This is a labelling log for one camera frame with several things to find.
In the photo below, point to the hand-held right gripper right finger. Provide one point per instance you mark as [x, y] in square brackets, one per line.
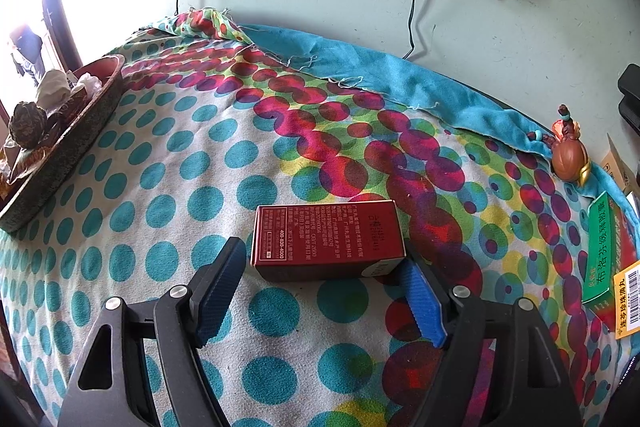
[425, 302]

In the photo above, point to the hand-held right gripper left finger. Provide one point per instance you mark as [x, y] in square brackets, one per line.
[220, 302]

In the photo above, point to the dark red box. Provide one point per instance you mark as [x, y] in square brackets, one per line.
[325, 237]

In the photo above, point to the red round tray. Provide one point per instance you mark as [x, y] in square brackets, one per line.
[75, 142]

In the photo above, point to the white plastic bag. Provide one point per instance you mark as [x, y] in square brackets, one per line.
[90, 82]

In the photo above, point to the polka dot cloth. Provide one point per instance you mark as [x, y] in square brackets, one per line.
[200, 187]

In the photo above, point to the green medicine box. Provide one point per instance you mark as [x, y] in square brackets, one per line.
[605, 247]

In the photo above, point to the yellow barcode medicine box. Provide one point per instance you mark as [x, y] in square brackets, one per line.
[629, 302]

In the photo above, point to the brown gourd figurine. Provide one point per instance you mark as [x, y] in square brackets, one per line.
[570, 154]

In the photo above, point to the small cardboard box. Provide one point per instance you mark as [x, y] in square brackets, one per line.
[617, 172]

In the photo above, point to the blue cloth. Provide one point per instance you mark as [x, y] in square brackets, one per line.
[400, 67]

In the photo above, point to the black clamp mount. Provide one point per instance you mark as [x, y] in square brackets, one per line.
[630, 94]

